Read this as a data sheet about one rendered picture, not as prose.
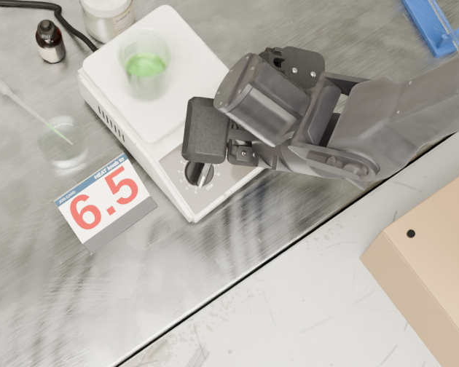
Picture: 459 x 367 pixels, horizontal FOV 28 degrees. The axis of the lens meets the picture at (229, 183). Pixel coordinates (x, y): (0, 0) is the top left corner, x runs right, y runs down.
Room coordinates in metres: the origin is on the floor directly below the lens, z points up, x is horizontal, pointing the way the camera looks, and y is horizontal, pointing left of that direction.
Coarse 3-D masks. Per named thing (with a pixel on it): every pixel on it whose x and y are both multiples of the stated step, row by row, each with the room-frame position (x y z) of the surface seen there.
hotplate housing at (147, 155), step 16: (80, 80) 0.39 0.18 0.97; (96, 96) 0.37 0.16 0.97; (96, 112) 0.37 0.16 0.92; (112, 112) 0.36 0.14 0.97; (112, 128) 0.35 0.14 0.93; (128, 128) 0.34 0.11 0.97; (128, 144) 0.33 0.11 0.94; (144, 144) 0.33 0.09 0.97; (160, 144) 0.33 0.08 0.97; (176, 144) 0.33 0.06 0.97; (144, 160) 0.32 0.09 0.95; (160, 176) 0.30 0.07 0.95; (176, 192) 0.29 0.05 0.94; (208, 208) 0.28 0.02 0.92
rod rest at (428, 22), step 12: (408, 0) 0.59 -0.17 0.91; (420, 0) 0.59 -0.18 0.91; (420, 12) 0.58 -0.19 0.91; (432, 12) 0.58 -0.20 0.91; (420, 24) 0.56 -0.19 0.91; (432, 24) 0.56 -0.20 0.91; (432, 36) 0.55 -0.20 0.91; (444, 36) 0.54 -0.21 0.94; (456, 36) 0.54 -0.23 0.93; (432, 48) 0.53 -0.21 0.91; (444, 48) 0.54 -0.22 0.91; (456, 48) 0.54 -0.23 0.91
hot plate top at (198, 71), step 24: (144, 24) 0.45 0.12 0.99; (168, 24) 0.46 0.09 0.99; (192, 48) 0.44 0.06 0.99; (96, 72) 0.39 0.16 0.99; (192, 72) 0.41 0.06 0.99; (216, 72) 0.41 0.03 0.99; (120, 96) 0.37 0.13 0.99; (168, 96) 0.38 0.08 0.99; (192, 96) 0.38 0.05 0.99; (144, 120) 0.35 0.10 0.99; (168, 120) 0.35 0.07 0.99
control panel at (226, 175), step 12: (180, 144) 0.34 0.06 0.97; (168, 156) 0.32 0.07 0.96; (180, 156) 0.32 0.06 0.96; (168, 168) 0.31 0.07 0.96; (180, 168) 0.31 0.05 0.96; (216, 168) 0.32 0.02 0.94; (228, 168) 0.33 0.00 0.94; (240, 168) 0.33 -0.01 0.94; (252, 168) 0.34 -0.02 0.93; (180, 180) 0.30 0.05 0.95; (216, 180) 0.31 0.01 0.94; (228, 180) 0.32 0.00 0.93; (180, 192) 0.29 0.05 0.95; (192, 192) 0.29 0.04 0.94; (204, 192) 0.30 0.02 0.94; (216, 192) 0.30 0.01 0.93; (192, 204) 0.28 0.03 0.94; (204, 204) 0.29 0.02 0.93
